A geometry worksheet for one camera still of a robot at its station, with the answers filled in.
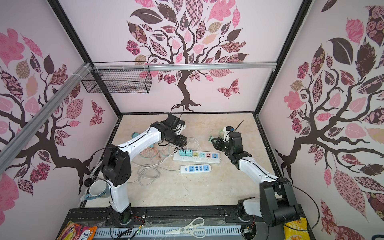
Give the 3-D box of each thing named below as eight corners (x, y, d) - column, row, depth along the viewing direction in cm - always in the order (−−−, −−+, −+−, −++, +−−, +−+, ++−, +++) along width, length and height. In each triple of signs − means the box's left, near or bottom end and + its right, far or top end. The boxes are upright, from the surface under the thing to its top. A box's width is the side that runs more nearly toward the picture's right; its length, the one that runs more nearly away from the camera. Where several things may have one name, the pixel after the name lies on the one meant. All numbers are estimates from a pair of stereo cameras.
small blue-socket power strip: (180, 174, 89) (179, 172, 87) (180, 166, 92) (180, 164, 90) (212, 174, 89) (212, 172, 87) (211, 166, 92) (211, 164, 90)
